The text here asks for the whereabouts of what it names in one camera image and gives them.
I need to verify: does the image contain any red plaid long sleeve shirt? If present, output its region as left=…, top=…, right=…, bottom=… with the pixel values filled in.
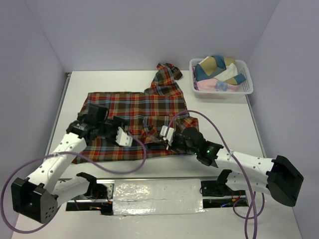
left=80, top=63, right=199, bottom=158

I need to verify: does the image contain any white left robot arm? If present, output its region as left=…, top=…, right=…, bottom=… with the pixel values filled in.
left=11, top=105, right=133, bottom=224

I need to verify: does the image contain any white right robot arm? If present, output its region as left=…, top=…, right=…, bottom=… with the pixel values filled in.
left=142, top=126, right=304, bottom=207

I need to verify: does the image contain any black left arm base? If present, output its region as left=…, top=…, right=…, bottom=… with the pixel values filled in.
left=65, top=180, right=115, bottom=216

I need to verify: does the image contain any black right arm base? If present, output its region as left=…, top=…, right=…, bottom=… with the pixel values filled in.
left=199, top=179, right=248, bottom=209

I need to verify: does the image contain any white foil covered board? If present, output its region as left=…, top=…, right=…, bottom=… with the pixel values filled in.
left=112, top=179, right=204, bottom=216

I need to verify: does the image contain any pink folded shirt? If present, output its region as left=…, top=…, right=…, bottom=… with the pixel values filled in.
left=197, top=78, right=239, bottom=92

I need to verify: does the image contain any blue tan patchwork shirt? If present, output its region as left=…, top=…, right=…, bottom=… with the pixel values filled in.
left=193, top=56, right=246, bottom=85

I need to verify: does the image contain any white plastic laundry basket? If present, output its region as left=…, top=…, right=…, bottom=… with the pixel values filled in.
left=189, top=56, right=253, bottom=99

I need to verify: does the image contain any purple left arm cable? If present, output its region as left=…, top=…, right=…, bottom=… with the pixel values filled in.
left=0, top=130, right=148, bottom=234

